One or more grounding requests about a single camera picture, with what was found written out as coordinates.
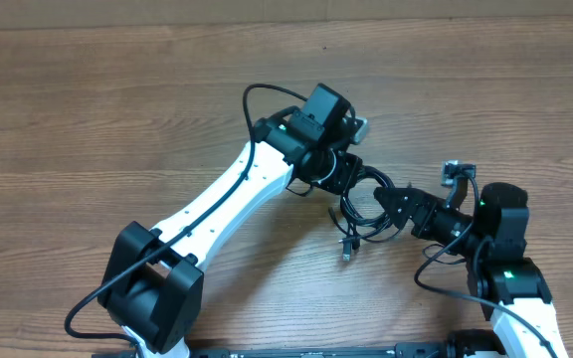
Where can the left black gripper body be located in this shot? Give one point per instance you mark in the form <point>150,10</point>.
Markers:
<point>331,170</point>

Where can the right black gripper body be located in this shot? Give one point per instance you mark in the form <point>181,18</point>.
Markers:
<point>444,225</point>

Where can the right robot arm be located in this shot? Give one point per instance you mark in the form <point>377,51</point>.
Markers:
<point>486,226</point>

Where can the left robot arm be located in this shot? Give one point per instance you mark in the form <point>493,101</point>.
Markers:
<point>154,277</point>

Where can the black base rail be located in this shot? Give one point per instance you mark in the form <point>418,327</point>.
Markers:
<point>400,350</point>

